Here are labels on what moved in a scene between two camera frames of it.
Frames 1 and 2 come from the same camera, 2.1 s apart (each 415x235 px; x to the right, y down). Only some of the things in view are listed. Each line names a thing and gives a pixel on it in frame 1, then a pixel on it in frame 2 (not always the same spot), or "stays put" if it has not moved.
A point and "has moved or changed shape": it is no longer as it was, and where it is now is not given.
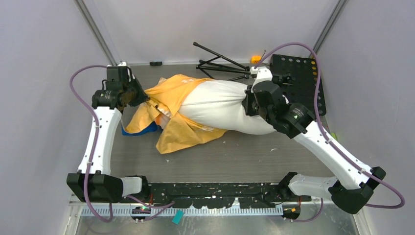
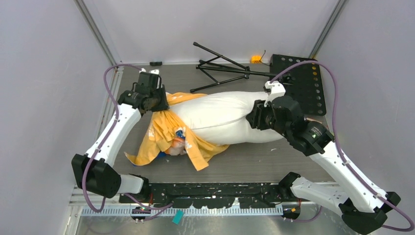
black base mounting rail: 211,195 stays put
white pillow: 218,104 has moved or changed shape
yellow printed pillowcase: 163,98 has moved or changed shape
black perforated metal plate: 297,77 stays put
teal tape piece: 178,217 stays put
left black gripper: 141,97 -> 163,105
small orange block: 255,59 stays put
